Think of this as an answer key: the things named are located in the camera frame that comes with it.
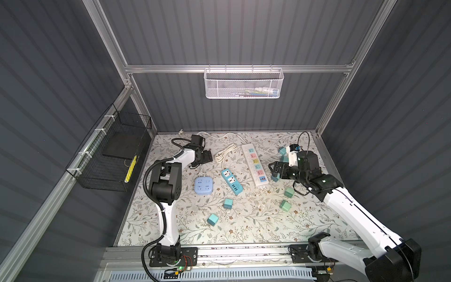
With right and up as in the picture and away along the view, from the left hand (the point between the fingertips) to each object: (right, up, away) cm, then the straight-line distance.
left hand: (205, 159), depth 104 cm
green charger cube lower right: (+42, -22, -17) cm, 51 cm away
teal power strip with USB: (+16, -12, -10) cm, 23 cm away
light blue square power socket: (0, -13, -12) cm, 18 cm away
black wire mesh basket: (-37, +3, -30) cm, 48 cm away
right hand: (+37, -2, -25) cm, 45 cm away
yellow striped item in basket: (-26, -3, -35) cm, 43 cm away
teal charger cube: (+14, -22, -17) cm, 31 cm away
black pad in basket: (-32, +8, -27) cm, 43 cm away
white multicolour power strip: (+30, -6, -5) cm, 31 cm away
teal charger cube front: (+6, -28, -22) cm, 36 cm away
